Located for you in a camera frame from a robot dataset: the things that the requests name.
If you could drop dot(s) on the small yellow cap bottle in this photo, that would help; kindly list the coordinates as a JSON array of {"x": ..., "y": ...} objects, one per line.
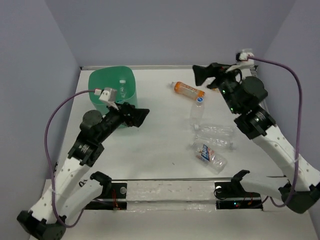
[{"x": 213, "y": 89}]

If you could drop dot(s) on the clear crushed bottle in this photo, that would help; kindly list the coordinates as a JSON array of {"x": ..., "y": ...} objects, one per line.
[{"x": 216, "y": 142}]

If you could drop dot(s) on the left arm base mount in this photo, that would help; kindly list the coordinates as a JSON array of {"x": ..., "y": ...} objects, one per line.
[{"x": 112, "y": 199}]

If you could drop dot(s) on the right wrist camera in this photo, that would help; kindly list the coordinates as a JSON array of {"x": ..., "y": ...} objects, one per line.
[{"x": 242, "y": 59}]

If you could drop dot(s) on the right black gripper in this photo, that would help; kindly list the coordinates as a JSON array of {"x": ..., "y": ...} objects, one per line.
[{"x": 213, "y": 70}]

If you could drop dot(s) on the clear bottle blue label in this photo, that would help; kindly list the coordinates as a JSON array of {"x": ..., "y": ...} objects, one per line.
[{"x": 123, "y": 89}]

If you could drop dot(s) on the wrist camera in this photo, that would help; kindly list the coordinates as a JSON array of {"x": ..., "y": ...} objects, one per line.
[
  {"x": 107, "y": 96},
  {"x": 242, "y": 59}
]

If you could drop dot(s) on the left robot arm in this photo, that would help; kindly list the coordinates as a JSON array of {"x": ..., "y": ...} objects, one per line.
[{"x": 49, "y": 218}]

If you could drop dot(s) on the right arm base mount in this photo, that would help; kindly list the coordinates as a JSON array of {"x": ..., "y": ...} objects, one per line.
[{"x": 228, "y": 199}]

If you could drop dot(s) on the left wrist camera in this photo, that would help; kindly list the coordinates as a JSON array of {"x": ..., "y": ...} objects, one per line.
[{"x": 107, "y": 96}]

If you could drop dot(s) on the green plastic bin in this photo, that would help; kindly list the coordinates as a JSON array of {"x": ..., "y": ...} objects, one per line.
[{"x": 109, "y": 77}]

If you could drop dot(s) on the orange label tea bottle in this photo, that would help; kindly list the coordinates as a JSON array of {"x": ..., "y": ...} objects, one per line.
[{"x": 186, "y": 90}]

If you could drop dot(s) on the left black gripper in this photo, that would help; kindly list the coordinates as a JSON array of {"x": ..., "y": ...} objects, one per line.
[{"x": 137, "y": 115}]

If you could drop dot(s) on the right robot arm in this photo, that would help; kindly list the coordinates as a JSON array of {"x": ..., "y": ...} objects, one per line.
[{"x": 299, "y": 187}]

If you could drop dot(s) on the clear bottle blue-orange label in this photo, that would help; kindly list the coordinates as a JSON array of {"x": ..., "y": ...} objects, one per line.
[{"x": 208, "y": 157}]

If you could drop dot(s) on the clear bottle blue-white cap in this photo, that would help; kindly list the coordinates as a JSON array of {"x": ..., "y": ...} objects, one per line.
[{"x": 197, "y": 111}]

